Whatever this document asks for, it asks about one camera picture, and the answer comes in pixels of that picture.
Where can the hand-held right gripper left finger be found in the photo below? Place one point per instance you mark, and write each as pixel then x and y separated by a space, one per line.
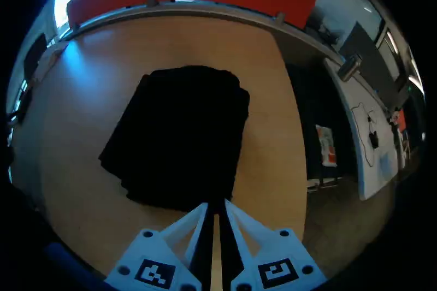
pixel 160 248

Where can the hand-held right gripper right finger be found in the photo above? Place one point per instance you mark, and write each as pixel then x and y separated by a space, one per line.
pixel 269 253

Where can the black towel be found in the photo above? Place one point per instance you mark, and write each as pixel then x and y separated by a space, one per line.
pixel 181 137

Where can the white desk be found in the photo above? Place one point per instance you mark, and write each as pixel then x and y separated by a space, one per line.
pixel 372 134

